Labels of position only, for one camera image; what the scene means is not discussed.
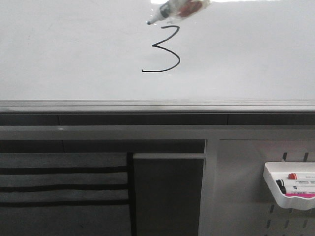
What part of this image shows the black capped marker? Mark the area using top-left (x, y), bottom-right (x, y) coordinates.
top-left (276, 179), bottom-right (315, 187)
top-left (280, 186), bottom-right (315, 194)

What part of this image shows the grey fabric with black stripes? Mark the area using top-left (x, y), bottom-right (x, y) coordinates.
top-left (0, 153), bottom-right (136, 236)

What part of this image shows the dark grey metal panel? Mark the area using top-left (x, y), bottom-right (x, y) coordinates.
top-left (134, 153), bottom-right (205, 236)

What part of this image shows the red capped marker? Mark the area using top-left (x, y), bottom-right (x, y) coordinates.
top-left (288, 173), bottom-right (315, 181)

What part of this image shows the white whiteboard with metal frame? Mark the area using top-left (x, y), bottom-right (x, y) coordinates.
top-left (0, 0), bottom-right (315, 113)

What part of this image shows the upper black capped marker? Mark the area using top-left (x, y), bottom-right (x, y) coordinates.
top-left (276, 179), bottom-right (315, 187)

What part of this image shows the white plastic marker tray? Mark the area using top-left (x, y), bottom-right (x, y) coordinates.
top-left (263, 162), bottom-right (315, 210)

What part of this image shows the grey metal cross beam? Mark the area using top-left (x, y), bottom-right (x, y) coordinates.
top-left (0, 125), bottom-right (315, 140)

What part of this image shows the lower black capped marker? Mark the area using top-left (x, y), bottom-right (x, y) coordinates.
top-left (280, 186), bottom-right (315, 194)

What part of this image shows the grey pegboard panel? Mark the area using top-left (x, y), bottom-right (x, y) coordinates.
top-left (198, 140), bottom-right (315, 236)

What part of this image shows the taped black whiteboard marker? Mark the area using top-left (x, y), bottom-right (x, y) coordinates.
top-left (146, 0), bottom-right (211, 25)

